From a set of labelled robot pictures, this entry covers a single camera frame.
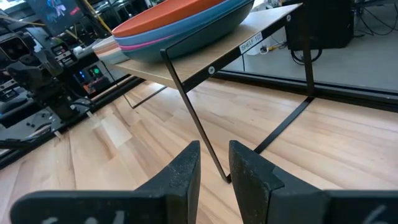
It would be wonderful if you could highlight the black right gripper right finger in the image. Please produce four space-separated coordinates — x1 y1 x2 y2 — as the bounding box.
228 139 398 224

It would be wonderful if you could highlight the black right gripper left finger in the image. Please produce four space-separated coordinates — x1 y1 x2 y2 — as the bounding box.
9 139 201 224

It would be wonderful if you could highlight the grey-blue plate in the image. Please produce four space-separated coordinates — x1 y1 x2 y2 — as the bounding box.
99 51 130 65

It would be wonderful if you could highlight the tan plate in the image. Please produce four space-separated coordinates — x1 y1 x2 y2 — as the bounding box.
95 43 121 54

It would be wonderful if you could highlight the magenta plate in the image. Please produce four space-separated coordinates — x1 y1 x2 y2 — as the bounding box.
118 34 177 52

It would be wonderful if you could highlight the light grey plate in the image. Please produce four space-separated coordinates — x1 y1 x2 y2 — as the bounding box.
92 35 119 48

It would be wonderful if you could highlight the bright blue plate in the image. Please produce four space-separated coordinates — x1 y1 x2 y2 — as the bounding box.
113 0 254 48

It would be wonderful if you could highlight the orange plate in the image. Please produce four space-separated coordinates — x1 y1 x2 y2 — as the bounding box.
111 0 233 39

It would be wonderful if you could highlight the white shelf label sticker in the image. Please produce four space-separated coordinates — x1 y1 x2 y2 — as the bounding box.
239 31 264 55

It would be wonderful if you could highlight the black control box with lights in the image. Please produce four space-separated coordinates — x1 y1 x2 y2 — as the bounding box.
72 63 118 95

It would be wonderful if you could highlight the dark teal plate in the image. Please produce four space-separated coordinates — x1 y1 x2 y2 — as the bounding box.
122 1 256 63

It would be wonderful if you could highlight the black computer box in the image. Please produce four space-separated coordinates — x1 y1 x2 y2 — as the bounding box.
285 0 356 52

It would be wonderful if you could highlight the computer monitor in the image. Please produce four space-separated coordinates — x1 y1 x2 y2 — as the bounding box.
25 0 86 38

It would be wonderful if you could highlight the black metal table frame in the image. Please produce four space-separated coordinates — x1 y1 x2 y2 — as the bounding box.
0 69 398 170

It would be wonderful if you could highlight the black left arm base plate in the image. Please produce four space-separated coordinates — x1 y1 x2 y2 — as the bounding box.
0 101 91 141

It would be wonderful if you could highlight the coiled black cable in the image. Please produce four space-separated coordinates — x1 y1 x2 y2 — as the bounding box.
290 46 323 67

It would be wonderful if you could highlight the wooden shelf with black frame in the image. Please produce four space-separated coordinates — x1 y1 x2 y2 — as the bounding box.
106 2 317 185

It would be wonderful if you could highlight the yellow cable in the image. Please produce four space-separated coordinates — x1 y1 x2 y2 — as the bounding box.
81 0 113 34

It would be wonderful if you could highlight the black cable bundle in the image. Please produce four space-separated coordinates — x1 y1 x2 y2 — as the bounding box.
354 0 398 37

